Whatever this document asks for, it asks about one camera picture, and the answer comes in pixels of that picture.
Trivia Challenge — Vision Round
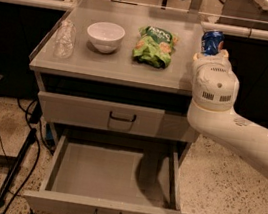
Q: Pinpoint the blue pepsi can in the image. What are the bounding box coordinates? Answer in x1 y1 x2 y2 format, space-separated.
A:
201 30 224 56

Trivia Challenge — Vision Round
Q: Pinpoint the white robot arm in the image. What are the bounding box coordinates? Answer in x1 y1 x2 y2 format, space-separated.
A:
187 49 268 179

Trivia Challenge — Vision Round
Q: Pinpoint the grey drawer cabinet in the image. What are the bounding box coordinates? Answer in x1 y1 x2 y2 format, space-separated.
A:
16 0 237 166

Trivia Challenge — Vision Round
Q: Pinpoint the closed grey upper drawer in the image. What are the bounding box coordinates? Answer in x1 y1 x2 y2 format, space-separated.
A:
38 91 199 143

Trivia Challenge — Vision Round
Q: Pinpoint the open grey middle drawer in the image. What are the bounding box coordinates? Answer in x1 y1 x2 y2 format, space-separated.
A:
25 138 186 214

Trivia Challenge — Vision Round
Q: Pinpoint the green chip bag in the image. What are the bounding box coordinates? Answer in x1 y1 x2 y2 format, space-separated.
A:
132 25 178 69

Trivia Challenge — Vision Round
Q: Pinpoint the white ceramic bowl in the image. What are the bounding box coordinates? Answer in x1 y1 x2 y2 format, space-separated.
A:
87 22 126 54

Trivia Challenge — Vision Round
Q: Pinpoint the clear plastic bottle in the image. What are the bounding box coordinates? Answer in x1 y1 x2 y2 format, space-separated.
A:
54 19 76 59

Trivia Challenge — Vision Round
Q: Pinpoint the black table leg bar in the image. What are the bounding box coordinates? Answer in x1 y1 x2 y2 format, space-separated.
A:
0 129 36 208

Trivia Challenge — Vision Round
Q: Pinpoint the white horizontal rail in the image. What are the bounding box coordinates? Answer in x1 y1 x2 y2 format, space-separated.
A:
0 0 268 41

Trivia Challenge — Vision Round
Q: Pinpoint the black floor cable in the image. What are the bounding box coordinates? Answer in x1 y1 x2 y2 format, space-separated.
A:
0 84 54 214

